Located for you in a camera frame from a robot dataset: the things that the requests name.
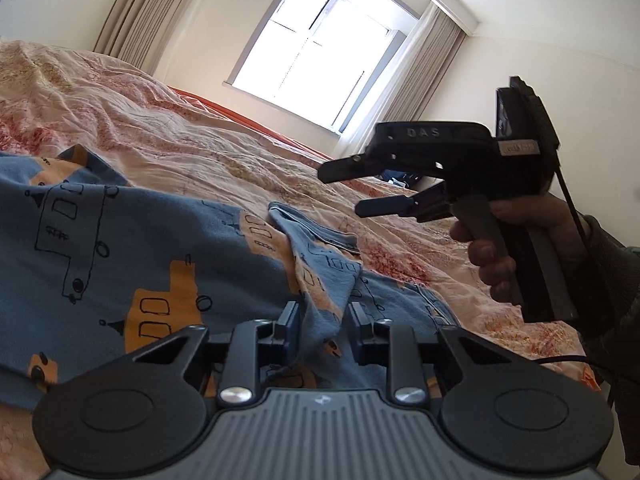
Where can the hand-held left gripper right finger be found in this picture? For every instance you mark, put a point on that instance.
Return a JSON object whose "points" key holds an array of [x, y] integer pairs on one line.
{"points": [[358, 332]]}

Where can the pink floral blanket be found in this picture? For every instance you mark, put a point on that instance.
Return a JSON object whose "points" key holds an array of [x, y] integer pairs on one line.
{"points": [[200, 135]]}

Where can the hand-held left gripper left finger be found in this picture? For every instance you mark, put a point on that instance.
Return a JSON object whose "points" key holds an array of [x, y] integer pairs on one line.
{"points": [[291, 332]]}

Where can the beige curtain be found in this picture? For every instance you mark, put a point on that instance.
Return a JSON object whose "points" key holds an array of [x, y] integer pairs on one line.
{"points": [[415, 75], [140, 15]]}

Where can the orange pillow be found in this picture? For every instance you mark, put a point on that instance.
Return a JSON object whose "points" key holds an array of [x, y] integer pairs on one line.
{"points": [[250, 122]]}

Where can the blue printed pants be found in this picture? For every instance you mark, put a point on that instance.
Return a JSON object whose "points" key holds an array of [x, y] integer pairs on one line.
{"points": [[150, 240]]}

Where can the person's right forearm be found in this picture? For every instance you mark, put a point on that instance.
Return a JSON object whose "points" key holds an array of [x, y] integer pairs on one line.
{"points": [[615, 285]]}

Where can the blue bag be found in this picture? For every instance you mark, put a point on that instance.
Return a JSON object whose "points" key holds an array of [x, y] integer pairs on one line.
{"points": [[400, 177]]}

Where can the person's right hand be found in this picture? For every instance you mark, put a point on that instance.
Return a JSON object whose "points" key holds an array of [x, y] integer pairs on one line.
{"points": [[492, 260]]}

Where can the window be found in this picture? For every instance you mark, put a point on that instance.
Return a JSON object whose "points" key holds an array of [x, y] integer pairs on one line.
{"points": [[310, 60]]}

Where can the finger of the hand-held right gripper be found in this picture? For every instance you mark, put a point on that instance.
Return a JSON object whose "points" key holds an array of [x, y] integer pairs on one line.
{"points": [[345, 169], [385, 206]]}

